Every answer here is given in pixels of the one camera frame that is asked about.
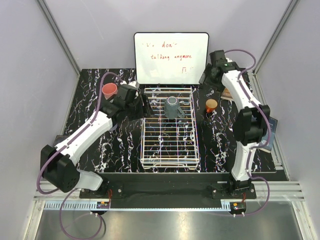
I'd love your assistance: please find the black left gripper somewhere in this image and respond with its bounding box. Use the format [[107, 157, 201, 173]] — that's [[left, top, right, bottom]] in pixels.
[[125, 93, 154, 121]]

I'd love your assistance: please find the grey faceted mug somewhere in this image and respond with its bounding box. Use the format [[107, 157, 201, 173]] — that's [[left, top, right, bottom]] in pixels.
[[164, 96, 185, 120]]

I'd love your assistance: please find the orange ceramic mug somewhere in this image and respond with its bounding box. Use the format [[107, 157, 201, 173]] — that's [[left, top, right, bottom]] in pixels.
[[205, 99, 218, 113]]

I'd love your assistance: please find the pink plastic cup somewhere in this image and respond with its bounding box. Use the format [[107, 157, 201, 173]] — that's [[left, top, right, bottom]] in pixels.
[[101, 83, 118, 100]]

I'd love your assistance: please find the lilac plastic cup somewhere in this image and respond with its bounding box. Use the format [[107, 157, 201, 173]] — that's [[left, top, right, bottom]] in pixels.
[[109, 124, 119, 132]]

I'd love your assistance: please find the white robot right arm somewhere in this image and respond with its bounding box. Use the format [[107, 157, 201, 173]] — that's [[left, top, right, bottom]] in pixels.
[[199, 50, 271, 199]]

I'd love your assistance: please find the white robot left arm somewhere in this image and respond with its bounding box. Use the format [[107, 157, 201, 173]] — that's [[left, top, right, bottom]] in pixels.
[[38, 82, 152, 198]]

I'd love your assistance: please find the orange cover book back right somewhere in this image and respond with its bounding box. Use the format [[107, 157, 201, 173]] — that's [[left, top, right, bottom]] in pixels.
[[220, 88, 233, 101]]

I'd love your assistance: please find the white whiteboard with red writing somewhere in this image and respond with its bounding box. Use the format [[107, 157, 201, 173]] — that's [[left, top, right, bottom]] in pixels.
[[133, 32, 209, 85]]

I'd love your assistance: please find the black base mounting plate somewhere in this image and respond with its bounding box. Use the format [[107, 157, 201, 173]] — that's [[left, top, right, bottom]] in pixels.
[[79, 172, 257, 200]]

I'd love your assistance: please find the blue cover book right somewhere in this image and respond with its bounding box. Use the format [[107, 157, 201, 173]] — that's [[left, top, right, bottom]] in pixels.
[[256, 116, 279, 154]]

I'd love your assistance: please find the orange dark book left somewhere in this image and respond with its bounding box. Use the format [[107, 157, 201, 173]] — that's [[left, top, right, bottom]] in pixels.
[[53, 135, 69, 146]]

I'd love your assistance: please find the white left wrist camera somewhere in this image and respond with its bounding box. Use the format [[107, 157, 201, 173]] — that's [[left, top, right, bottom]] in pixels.
[[128, 81, 139, 98]]

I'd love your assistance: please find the white wire dish rack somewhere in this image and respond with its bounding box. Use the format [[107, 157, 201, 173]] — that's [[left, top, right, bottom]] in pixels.
[[140, 87, 200, 170]]

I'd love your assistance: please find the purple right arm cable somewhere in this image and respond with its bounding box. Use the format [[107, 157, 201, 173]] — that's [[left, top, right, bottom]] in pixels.
[[224, 48, 271, 216]]

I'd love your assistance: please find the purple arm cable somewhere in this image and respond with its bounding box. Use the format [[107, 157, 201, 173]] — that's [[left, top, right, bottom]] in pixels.
[[36, 72, 126, 195], [224, 48, 271, 216]]

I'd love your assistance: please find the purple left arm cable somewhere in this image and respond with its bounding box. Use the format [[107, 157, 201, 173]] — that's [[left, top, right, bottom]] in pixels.
[[36, 72, 126, 195]]

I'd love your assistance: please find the aluminium frame post right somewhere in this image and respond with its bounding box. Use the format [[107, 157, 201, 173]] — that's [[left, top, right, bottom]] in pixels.
[[252, 0, 300, 76]]

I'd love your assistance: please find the aluminium frame post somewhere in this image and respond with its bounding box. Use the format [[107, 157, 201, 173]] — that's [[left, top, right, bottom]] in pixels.
[[252, 0, 300, 76], [35, 0, 81, 76]]

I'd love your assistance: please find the aluminium frame post left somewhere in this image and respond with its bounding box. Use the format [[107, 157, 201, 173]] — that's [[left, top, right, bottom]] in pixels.
[[35, 0, 81, 76]]

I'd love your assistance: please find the grey slotted cable duct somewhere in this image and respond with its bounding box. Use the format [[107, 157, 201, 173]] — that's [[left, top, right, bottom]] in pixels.
[[44, 200, 231, 212]]

